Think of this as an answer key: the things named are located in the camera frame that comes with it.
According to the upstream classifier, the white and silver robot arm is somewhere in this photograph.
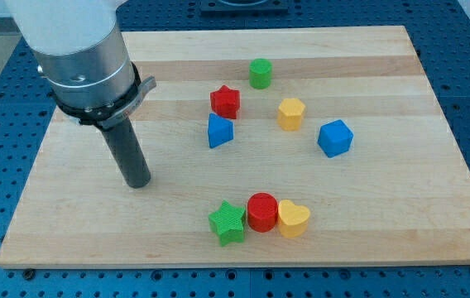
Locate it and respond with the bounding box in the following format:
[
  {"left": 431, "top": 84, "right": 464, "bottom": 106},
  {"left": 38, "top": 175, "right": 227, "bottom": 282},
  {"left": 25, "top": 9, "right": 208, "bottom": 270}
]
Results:
[{"left": 5, "top": 0, "right": 156, "bottom": 130}]

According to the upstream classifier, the blue triangle block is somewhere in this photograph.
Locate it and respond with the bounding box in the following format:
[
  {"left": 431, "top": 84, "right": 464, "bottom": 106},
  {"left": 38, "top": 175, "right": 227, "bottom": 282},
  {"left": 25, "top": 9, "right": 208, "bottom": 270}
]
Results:
[{"left": 207, "top": 113, "right": 234, "bottom": 148}]

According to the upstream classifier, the red star block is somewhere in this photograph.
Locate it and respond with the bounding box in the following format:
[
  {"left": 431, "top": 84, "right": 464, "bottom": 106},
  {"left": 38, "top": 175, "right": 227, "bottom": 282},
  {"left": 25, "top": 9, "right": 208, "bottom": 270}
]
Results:
[{"left": 209, "top": 85, "right": 240, "bottom": 119}]

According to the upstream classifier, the green star block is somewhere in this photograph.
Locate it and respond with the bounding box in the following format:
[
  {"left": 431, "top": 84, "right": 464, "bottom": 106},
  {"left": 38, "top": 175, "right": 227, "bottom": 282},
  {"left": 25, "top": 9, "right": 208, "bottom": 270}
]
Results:
[{"left": 208, "top": 200, "right": 246, "bottom": 247}]

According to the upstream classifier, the wooden board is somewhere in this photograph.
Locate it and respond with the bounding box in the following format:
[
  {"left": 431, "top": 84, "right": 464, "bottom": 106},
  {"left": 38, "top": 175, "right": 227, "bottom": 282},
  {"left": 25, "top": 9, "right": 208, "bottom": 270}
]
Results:
[{"left": 0, "top": 26, "right": 470, "bottom": 269}]

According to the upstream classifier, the red cylinder block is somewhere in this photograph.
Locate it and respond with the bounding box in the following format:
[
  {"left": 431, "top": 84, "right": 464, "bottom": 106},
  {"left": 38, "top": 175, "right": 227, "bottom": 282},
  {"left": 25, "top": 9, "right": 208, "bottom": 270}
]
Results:
[{"left": 247, "top": 192, "right": 278, "bottom": 233}]

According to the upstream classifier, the yellow hexagon block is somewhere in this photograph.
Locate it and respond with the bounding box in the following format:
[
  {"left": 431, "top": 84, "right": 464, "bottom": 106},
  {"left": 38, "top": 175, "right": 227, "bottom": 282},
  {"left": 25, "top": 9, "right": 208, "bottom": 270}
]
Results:
[{"left": 277, "top": 98, "right": 306, "bottom": 131}]

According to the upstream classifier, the green cylinder block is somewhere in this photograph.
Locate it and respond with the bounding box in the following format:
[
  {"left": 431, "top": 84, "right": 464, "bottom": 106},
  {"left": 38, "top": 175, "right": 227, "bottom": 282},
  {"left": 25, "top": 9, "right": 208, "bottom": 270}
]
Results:
[{"left": 249, "top": 58, "right": 273, "bottom": 89}]

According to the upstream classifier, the yellow heart block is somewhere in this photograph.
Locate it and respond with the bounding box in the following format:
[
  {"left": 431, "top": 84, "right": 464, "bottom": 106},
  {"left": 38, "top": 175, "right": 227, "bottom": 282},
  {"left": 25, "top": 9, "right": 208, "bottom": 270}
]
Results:
[{"left": 277, "top": 199, "right": 311, "bottom": 238}]

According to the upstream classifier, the blue cube block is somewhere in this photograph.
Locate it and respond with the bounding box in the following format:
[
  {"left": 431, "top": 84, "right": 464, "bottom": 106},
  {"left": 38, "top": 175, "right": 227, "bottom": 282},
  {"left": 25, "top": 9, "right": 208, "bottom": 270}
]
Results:
[{"left": 317, "top": 119, "right": 354, "bottom": 158}]

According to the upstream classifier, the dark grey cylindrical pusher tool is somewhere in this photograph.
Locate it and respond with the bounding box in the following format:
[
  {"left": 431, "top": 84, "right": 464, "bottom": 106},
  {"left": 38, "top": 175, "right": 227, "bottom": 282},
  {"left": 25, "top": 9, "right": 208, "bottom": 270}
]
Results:
[{"left": 99, "top": 118, "right": 151, "bottom": 189}]

